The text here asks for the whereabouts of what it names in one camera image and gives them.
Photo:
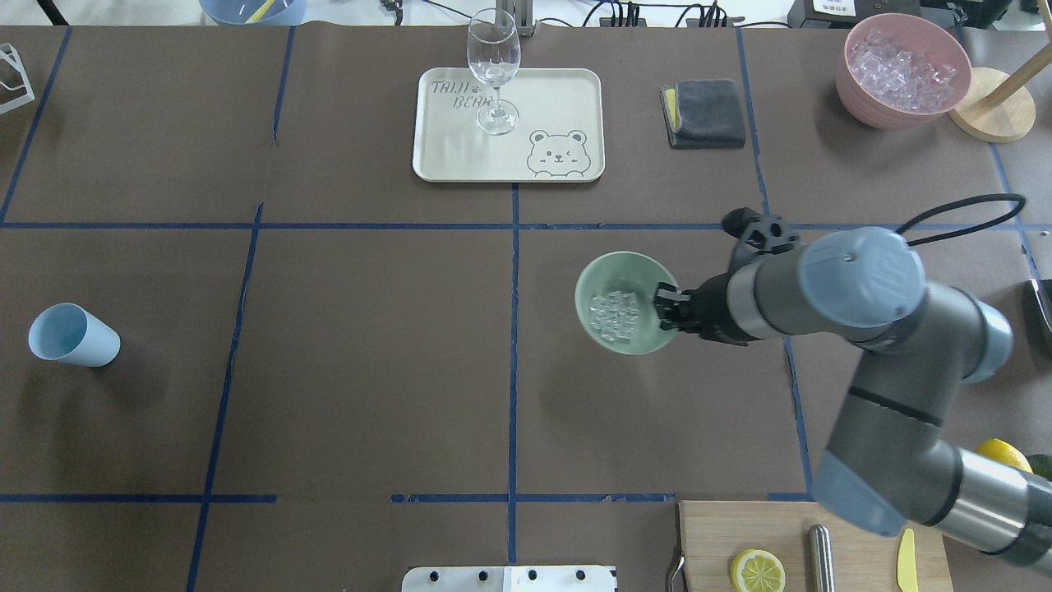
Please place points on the steel knife handle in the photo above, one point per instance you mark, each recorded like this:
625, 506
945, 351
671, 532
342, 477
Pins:
822, 558

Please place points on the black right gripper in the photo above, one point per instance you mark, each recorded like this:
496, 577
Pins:
712, 312

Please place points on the lemon half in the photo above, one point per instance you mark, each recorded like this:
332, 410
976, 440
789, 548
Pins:
755, 569

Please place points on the green lime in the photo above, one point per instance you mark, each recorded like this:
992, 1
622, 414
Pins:
1041, 465

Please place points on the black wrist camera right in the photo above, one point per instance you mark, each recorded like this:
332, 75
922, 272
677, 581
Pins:
757, 236

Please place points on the light blue plastic cup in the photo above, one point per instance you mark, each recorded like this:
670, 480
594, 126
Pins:
67, 333

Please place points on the ice cubes in green bowl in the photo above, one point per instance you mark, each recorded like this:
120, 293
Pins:
614, 316

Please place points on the yellow plastic knife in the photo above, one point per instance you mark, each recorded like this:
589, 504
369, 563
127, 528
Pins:
907, 576

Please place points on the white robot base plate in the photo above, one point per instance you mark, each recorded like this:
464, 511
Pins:
512, 578

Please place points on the clear wine glass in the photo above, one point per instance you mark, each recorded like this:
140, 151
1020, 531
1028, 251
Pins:
494, 56

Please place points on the blue bowl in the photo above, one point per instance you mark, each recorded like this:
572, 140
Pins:
255, 13

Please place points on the yellow lemon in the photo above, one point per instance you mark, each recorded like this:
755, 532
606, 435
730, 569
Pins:
998, 450

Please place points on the wooden cutting board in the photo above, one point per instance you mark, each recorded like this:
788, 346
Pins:
714, 532

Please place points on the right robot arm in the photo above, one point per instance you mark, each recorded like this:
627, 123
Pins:
886, 462

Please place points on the white wire cup rack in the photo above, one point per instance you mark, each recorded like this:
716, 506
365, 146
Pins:
16, 89

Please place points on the green bowl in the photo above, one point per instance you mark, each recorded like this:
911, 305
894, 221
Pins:
629, 272

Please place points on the grey folded cloth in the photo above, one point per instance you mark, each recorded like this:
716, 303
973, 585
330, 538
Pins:
703, 114

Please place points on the wooden stand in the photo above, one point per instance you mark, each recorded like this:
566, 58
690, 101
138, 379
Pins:
998, 108

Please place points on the pink bowl of ice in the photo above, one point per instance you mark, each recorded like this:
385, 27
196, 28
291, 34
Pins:
898, 71

